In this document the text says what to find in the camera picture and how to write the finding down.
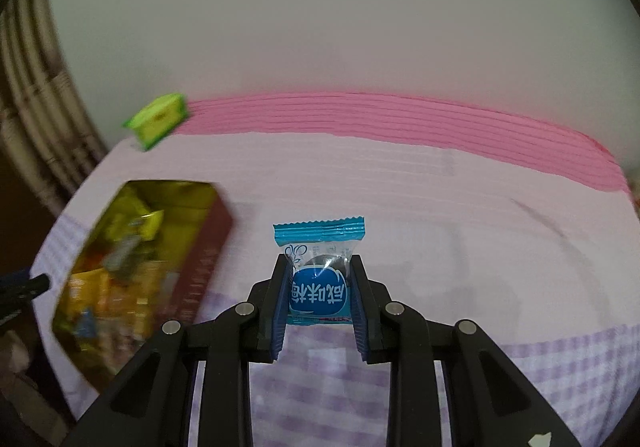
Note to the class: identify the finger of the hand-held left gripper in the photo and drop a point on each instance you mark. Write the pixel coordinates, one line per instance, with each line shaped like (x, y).
(22, 287)

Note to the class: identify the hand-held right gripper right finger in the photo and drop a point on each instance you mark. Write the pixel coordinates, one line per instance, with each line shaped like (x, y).
(360, 307)

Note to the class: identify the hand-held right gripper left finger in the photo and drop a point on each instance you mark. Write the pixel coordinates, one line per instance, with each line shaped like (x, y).
(280, 307)

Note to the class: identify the gold and brown tin box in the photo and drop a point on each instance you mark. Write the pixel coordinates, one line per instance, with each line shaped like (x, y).
(200, 247)

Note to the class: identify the pink and purple plaid cloth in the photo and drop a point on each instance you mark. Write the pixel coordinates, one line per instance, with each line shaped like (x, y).
(400, 187)

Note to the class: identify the white radiator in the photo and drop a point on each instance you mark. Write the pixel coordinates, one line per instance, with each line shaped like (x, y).
(30, 102)

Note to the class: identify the pink foam mat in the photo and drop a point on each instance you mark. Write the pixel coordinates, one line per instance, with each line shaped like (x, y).
(400, 117)

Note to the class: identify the green tissue pack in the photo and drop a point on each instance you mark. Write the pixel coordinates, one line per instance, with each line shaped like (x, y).
(157, 119)

